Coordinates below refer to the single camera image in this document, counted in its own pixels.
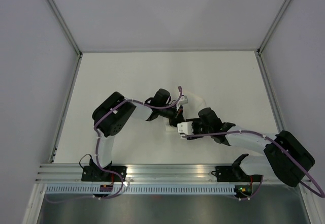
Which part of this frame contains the white cloth napkin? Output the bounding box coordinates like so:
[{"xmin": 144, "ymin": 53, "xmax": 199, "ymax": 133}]
[{"xmin": 164, "ymin": 92, "xmax": 206, "ymax": 133}]

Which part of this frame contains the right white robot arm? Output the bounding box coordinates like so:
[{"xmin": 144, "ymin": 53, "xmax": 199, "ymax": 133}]
[{"xmin": 177, "ymin": 108, "xmax": 315, "ymax": 187}]

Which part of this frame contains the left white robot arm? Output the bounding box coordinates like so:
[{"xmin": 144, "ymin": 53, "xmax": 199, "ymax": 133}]
[{"xmin": 86, "ymin": 86, "xmax": 187, "ymax": 181}]

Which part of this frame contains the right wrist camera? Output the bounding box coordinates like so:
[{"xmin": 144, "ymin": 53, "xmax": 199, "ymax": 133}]
[{"xmin": 177, "ymin": 121, "xmax": 193, "ymax": 139}]

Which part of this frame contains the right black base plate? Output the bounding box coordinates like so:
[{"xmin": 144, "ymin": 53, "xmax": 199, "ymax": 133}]
[{"xmin": 211, "ymin": 166, "xmax": 262, "ymax": 183}]

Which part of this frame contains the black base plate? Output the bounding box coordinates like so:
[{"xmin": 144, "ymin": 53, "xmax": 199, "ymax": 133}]
[
  {"xmin": 211, "ymin": 166, "xmax": 262, "ymax": 183},
  {"xmin": 81, "ymin": 165, "xmax": 127, "ymax": 183}
]

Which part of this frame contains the aluminium mounting rail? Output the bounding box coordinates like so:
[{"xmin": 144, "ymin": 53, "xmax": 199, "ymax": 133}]
[{"xmin": 35, "ymin": 164, "xmax": 231, "ymax": 184}]

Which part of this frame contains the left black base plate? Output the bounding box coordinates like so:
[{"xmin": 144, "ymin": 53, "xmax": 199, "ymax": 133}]
[{"xmin": 81, "ymin": 165, "xmax": 127, "ymax": 183}]

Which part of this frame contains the white slotted cable duct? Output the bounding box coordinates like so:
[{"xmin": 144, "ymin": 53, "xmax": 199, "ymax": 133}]
[{"xmin": 46, "ymin": 184, "xmax": 236, "ymax": 195}]

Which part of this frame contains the right aluminium frame post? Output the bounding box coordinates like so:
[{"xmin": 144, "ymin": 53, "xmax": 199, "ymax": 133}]
[{"xmin": 256, "ymin": 0, "xmax": 293, "ymax": 56}]

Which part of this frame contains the aluminium frame post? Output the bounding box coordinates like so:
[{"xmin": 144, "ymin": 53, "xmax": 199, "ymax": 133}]
[
  {"xmin": 256, "ymin": 0, "xmax": 293, "ymax": 56},
  {"xmin": 34, "ymin": 0, "xmax": 82, "ymax": 57}
]

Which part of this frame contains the left aluminium frame post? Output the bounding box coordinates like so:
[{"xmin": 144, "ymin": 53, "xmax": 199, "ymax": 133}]
[{"xmin": 34, "ymin": 0, "xmax": 82, "ymax": 57}]

